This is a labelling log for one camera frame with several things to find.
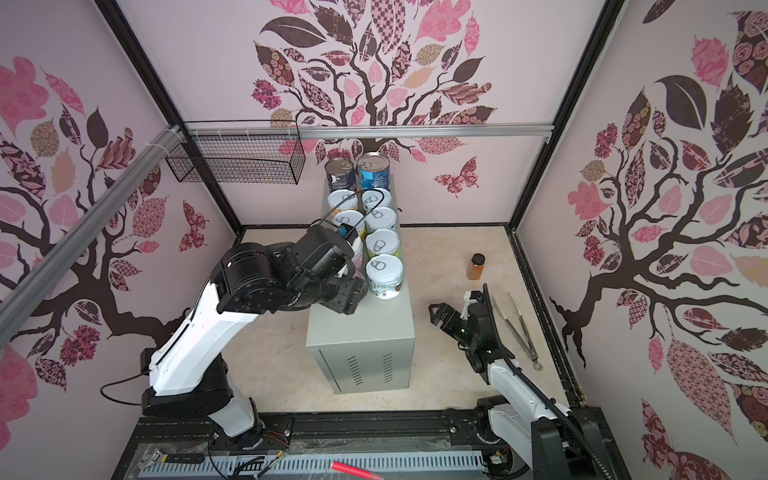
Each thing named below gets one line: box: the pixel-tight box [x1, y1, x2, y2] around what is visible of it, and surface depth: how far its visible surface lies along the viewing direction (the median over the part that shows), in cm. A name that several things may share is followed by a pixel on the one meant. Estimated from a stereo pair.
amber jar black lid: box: [469, 252, 486, 280], surface depth 100 cm
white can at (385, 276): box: [366, 254, 404, 301], surface depth 59 cm
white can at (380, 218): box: [364, 206, 397, 233], surface depth 69 cm
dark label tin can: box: [324, 157, 356, 192], surface depth 74 cm
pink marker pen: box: [332, 461, 384, 480], surface depth 70 cm
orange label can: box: [327, 189, 359, 217], surface depth 73 cm
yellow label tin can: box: [332, 209, 365, 227], surface depth 70 cm
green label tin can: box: [365, 228, 400, 259], surface depth 64 cm
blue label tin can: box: [357, 152, 391, 192], surface depth 74 cm
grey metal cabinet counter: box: [306, 177, 415, 395], surface depth 61 cm
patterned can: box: [361, 188, 392, 216], surface depth 73 cm
